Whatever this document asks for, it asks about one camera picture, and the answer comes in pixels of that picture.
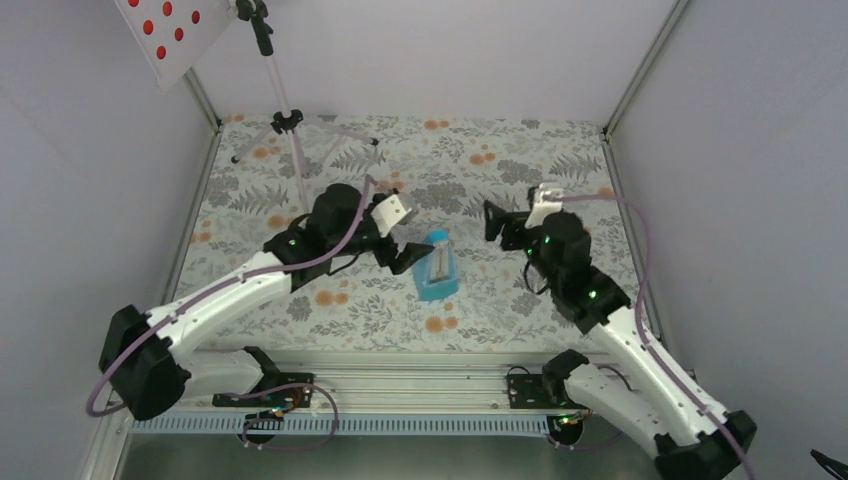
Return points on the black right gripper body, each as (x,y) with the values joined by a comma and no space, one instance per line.
(513,221)

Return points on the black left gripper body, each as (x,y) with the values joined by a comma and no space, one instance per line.
(384,255)

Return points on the blue metronome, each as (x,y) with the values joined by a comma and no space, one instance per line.
(435,276)

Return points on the white tripod music stand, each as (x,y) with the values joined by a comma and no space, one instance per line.
(285,120)

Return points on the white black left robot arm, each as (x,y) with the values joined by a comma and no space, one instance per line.
(151,359)

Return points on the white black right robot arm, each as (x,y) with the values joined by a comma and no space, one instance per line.
(687,433)

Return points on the floral patterned table mat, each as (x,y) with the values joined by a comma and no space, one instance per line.
(449,167)

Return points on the white sheet with red dots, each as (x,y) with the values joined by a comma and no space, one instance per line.
(174,34)

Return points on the black object at corner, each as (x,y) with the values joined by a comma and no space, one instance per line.
(833,467)

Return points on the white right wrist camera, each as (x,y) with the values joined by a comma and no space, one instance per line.
(544,199)

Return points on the aluminium front rail frame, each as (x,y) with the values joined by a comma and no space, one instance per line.
(404,384)

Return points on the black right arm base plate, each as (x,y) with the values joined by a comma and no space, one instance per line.
(526,391)

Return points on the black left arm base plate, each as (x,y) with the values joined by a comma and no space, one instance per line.
(282,399)

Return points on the perforated blue-grey cable duct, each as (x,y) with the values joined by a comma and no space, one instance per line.
(350,424)

